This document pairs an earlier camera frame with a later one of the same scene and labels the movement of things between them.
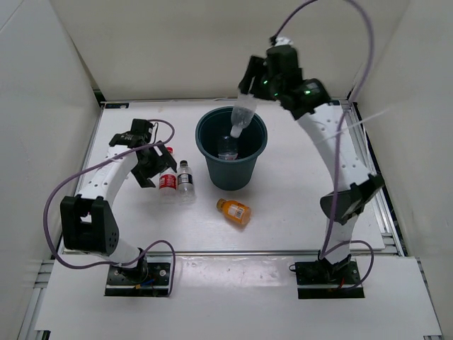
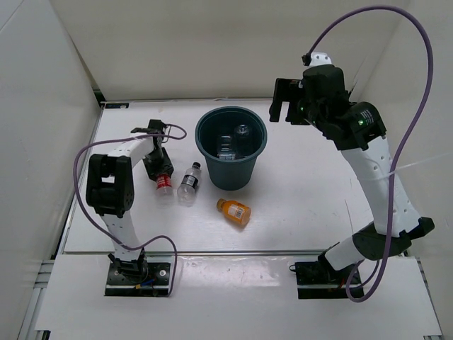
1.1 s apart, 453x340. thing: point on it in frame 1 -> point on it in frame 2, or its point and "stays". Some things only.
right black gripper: x=254 y=65 -> x=289 y=91
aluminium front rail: x=206 y=253 stays
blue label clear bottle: x=227 y=149 stays
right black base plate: x=319 y=280 stays
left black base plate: x=148 y=279 stays
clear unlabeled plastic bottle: x=243 y=112 -> x=243 y=141
